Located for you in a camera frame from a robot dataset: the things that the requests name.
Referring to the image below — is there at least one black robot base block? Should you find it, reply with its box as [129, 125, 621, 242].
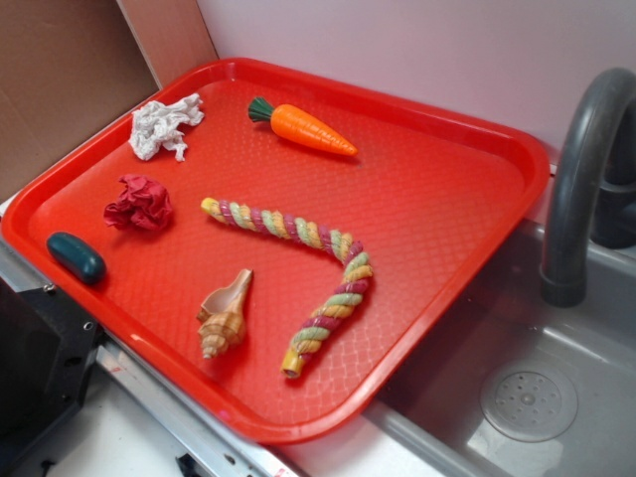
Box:
[1, 282, 101, 470]

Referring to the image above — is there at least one orange toy carrot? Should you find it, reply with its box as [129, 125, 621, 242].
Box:
[247, 96, 358, 157]

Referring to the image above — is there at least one red plastic tray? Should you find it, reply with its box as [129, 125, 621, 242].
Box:
[2, 59, 549, 444]

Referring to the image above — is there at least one tan conch seashell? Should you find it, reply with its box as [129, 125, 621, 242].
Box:
[197, 269, 253, 359]

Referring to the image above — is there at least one crumpled red cloth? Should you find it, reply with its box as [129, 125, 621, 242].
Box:
[103, 174, 174, 232]

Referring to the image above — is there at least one crumpled white cloth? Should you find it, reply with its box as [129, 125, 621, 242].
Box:
[128, 93, 205, 162]

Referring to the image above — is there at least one dark teal oval block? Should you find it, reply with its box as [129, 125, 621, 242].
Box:
[46, 232, 107, 285]

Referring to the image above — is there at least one grey plastic sink basin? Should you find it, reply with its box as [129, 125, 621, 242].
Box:
[366, 163, 636, 477]

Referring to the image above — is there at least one round sink drain cover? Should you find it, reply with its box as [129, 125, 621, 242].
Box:
[480, 360, 578, 443]

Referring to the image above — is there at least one grey curved faucet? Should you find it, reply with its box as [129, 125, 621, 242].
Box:
[541, 68, 635, 307]

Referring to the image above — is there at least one brown cardboard panel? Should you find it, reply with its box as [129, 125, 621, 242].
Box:
[1, 1, 218, 200]

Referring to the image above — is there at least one multicolour twisted rope toy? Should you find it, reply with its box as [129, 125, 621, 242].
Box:
[201, 198, 373, 379]

